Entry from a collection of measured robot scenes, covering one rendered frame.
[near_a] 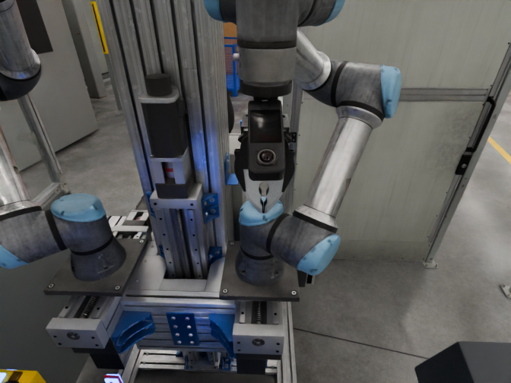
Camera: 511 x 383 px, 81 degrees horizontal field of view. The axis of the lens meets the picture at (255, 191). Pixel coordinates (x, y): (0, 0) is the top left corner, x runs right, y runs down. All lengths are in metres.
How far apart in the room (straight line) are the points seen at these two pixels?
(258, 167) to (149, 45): 0.54
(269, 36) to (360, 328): 1.94
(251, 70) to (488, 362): 0.56
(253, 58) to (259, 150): 0.11
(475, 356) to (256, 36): 0.57
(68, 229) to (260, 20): 0.71
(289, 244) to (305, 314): 1.42
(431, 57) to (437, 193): 0.88
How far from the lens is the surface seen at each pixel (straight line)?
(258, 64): 0.39
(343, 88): 0.80
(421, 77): 1.91
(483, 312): 2.57
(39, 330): 1.70
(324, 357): 1.99
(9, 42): 0.86
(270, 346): 0.90
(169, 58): 0.81
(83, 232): 0.92
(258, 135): 0.38
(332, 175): 0.73
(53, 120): 4.62
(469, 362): 0.63
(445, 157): 2.17
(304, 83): 0.80
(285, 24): 0.39
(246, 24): 0.39
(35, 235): 0.92
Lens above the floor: 1.73
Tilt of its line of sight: 33 degrees down
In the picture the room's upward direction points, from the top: straight up
